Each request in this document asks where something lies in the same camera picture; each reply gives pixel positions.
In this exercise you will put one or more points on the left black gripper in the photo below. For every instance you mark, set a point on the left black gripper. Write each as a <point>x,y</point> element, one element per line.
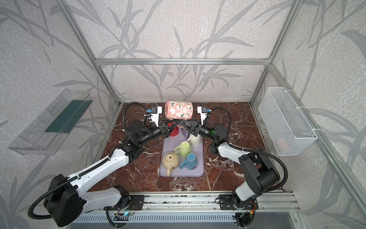
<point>163,129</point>

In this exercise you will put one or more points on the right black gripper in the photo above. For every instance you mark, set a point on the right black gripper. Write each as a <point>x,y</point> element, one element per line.
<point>195,129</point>

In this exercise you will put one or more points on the red mug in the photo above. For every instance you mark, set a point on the red mug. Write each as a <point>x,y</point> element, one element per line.
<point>174,129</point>

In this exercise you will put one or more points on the pink patterned mug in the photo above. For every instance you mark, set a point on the pink patterned mug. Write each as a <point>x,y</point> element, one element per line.
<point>178,110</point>

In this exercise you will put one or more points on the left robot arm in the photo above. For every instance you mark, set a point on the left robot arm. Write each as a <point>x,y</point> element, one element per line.
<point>71,196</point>

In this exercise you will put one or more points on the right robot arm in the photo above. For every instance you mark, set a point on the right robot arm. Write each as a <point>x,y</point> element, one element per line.
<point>259,172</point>

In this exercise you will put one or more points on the lavender mug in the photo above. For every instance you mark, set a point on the lavender mug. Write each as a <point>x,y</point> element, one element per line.
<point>185,133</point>

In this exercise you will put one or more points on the white mug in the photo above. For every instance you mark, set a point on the white mug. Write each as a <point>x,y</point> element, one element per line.
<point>194,141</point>

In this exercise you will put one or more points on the light green mug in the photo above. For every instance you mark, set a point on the light green mug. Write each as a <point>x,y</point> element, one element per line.
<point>183,149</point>

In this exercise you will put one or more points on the blue mug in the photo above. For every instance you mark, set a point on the blue mug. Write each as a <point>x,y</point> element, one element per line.
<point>190,162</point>

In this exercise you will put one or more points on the lavender plastic tray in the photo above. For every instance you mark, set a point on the lavender plastic tray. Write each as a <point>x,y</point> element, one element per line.
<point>169,145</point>

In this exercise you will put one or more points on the cream teapot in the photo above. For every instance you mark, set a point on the cream teapot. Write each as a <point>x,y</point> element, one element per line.
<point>170,162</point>

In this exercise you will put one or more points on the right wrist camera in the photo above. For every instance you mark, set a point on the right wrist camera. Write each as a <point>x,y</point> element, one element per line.
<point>204,113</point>

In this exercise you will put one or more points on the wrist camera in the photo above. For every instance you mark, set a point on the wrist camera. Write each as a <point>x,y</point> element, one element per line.
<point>204,113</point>
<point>151,117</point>

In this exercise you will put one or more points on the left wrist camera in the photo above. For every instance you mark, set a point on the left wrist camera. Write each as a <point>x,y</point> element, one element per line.
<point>151,117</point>

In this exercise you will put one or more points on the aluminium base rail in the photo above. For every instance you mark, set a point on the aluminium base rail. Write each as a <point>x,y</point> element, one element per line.
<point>169,202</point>

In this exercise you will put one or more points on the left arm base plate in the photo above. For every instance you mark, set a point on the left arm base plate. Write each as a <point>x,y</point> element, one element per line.
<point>131,202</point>

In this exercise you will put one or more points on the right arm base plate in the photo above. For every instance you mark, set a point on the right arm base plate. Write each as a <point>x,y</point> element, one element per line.
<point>233,202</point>

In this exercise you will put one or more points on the white wire mesh basket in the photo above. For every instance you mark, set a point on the white wire mesh basket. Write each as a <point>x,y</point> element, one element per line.
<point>289,130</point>

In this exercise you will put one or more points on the clear plastic wall bin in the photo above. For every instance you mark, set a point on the clear plastic wall bin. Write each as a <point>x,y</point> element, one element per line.
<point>49,130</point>

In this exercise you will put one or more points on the aluminium cage frame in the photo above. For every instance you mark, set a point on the aluminium cage frame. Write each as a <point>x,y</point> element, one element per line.
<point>351,184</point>

